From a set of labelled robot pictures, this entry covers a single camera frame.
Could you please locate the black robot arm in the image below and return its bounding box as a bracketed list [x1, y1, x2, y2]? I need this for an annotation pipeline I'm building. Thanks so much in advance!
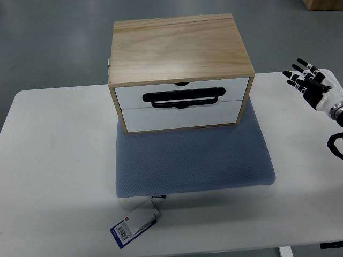
[329, 101, 343, 127]

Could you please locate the black cable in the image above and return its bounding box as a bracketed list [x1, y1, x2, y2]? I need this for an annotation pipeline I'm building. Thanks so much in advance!
[326, 132, 343, 161]

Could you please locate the white table leg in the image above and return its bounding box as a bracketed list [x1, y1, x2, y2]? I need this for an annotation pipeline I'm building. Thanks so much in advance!
[278, 246, 294, 257]

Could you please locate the white and blue price tag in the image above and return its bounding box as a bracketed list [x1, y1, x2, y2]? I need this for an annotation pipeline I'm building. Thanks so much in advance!
[110, 200, 160, 249]

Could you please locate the wooden drawer cabinet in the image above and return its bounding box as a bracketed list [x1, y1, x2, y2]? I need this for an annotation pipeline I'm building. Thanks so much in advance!
[108, 14, 255, 134]

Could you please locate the black table controller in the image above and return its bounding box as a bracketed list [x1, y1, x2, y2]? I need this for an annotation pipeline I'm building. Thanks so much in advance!
[319, 241, 343, 249]

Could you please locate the cardboard box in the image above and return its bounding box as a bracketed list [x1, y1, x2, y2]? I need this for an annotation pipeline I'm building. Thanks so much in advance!
[302, 0, 342, 11]

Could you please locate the black drawer handle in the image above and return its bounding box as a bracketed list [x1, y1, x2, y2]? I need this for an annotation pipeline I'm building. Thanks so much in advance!
[142, 87, 226, 109]

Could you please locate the white drawer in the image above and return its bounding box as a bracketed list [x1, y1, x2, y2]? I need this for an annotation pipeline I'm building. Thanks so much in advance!
[115, 78, 249, 109]

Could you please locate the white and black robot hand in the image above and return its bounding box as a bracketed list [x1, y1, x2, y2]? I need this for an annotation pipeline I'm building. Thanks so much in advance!
[282, 58, 342, 116]

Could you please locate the blue-grey cushion mat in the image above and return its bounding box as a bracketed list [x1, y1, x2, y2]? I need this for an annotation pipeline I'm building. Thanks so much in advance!
[114, 99, 277, 199]

